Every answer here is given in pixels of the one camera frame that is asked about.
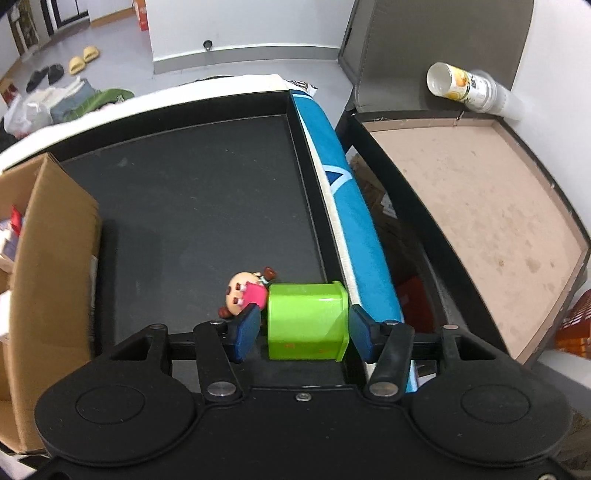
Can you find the black shallow tray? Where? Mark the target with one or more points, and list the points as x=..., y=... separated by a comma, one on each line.
x=194, y=194

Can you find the blue jeans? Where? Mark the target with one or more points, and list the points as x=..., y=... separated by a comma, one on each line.
x=74, y=104

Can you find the green block toy with doll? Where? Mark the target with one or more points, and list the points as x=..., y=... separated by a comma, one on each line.
x=307, y=323

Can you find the white plastic bag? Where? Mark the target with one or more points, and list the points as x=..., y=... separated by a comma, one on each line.
x=27, y=115

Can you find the brown cardboard box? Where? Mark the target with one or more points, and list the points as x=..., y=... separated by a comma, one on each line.
x=51, y=258

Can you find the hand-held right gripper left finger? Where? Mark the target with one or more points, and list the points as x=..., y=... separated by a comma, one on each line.
x=244, y=330

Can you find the white cloth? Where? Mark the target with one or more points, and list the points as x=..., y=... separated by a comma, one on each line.
x=44, y=95

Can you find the blue and white cushion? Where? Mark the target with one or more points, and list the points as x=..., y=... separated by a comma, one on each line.
x=360, y=240

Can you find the brown paper bag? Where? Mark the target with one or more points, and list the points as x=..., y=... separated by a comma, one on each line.
x=9, y=91

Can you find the yellow slipper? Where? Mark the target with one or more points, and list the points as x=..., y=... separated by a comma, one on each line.
x=91, y=53
x=76, y=63

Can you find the orange plastic crate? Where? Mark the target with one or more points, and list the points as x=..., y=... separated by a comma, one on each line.
x=577, y=323

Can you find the red and white toy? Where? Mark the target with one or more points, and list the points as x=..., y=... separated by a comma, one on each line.
x=16, y=220

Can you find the green cartoon floor mat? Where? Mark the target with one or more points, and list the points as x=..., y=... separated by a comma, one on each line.
x=111, y=97

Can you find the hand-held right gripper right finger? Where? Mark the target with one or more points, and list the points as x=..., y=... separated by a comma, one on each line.
x=362, y=332

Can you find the black slipper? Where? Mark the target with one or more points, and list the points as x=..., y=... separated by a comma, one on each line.
x=55, y=72
x=37, y=79

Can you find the orange cardboard box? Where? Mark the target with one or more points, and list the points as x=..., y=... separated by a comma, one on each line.
x=142, y=16

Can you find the red box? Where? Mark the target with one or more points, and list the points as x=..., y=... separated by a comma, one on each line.
x=411, y=300

